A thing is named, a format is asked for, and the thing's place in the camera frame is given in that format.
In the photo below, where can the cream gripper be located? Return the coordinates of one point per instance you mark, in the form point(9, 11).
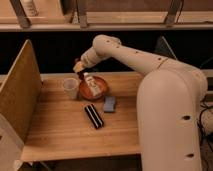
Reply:
point(78, 67)

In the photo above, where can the left wooden side panel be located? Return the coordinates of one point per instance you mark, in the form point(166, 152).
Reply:
point(20, 90)

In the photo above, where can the white tube on plate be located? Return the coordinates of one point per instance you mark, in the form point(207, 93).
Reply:
point(92, 85)

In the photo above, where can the white bottle on shelf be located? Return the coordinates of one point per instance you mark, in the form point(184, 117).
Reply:
point(30, 8)

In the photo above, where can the wooden shelf rail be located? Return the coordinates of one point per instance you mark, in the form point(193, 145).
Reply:
point(123, 21)

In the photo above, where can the brown round plate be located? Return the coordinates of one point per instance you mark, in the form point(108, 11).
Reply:
point(86, 93)

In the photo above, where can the dark right side panel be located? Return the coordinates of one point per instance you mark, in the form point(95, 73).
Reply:
point(163, 48)

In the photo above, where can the blue sponge block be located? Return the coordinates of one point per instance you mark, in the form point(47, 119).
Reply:
point(109, 104)

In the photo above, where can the black striped rectangular box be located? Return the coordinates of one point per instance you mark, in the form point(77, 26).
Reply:
point(94, 116)

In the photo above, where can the white ceramic cup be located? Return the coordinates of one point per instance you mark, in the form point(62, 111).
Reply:
point(71, 87)

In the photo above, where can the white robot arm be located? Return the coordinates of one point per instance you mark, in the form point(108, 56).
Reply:
point(168, 102)

